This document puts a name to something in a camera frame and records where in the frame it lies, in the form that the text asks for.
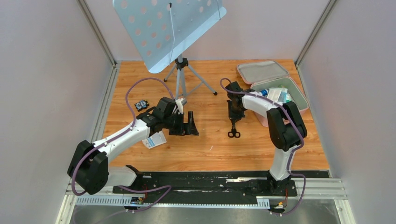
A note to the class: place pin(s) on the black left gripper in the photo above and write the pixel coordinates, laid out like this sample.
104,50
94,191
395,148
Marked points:
180,130

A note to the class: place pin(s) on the white pad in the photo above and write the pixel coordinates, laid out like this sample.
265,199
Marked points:
274,94

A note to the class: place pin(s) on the pink medicine kit case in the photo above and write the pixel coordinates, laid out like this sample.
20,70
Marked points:
273,81

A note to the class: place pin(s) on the white blue bottle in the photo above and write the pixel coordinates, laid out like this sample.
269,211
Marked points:
264,92

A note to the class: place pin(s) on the large blue cotton packet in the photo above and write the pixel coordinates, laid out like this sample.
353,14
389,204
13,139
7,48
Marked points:
285,96

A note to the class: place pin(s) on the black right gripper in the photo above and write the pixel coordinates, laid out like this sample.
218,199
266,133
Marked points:
234,117

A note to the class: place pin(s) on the black handled scissors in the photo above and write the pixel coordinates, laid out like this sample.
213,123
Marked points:
233,133

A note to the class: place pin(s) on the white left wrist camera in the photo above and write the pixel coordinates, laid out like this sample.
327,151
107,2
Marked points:
179,108

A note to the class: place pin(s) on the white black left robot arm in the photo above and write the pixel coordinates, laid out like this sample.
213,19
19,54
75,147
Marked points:
90,165

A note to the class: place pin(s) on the white blue gauze packet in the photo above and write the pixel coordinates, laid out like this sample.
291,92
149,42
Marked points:
155,140

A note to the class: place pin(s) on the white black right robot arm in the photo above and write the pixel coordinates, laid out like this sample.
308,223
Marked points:
286,126

